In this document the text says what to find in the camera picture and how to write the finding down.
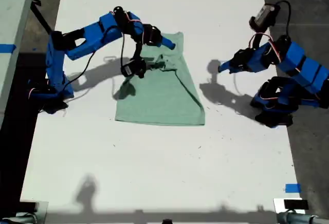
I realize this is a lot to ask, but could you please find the pale side table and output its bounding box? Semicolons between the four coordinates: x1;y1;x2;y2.
0;0;37;126

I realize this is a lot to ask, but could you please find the black camera stalk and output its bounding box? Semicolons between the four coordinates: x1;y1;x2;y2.
249;27;264;51
132;41;143;61

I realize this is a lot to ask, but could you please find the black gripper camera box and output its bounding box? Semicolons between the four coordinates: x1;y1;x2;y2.
248;3;281;29
120;58;147;79

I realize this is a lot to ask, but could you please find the black strap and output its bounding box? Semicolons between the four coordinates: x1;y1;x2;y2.
29;0;53;34

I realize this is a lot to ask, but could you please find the small black box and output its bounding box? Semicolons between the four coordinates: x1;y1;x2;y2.
283;199;309;211
19;201;38;212

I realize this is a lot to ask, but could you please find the black camera cable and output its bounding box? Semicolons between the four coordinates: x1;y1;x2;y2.
275;0;293;40
65;34;126;86

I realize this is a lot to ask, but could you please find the pale green T-shirt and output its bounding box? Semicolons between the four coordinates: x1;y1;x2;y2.
114;31;206;126

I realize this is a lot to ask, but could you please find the small shiny plate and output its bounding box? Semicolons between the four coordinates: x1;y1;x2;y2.
19;200;49;224
272;197;306;214

